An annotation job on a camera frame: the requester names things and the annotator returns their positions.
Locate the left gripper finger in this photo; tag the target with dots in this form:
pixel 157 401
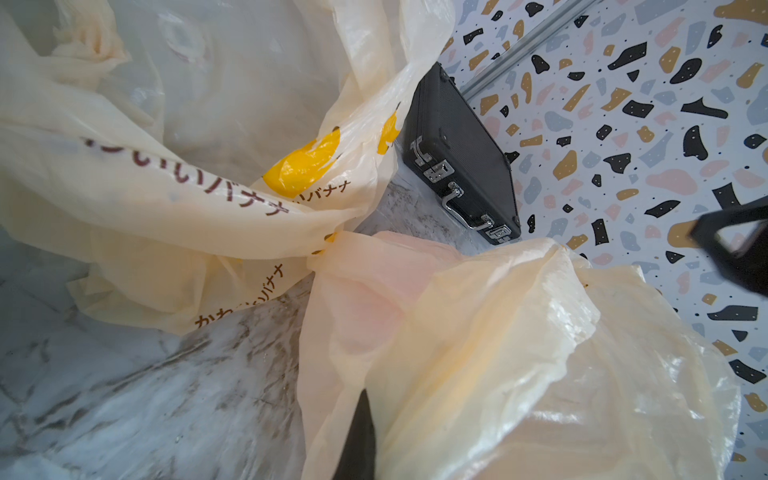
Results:
pixel 358 456

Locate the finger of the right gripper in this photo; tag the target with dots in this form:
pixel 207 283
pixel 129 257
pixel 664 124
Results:
pixel 746 263

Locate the beige plastic bag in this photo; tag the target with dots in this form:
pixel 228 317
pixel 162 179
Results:
pixel 524 362
pixel 194 154

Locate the black flat box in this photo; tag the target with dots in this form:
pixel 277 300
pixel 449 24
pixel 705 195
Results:
pixel 449 149

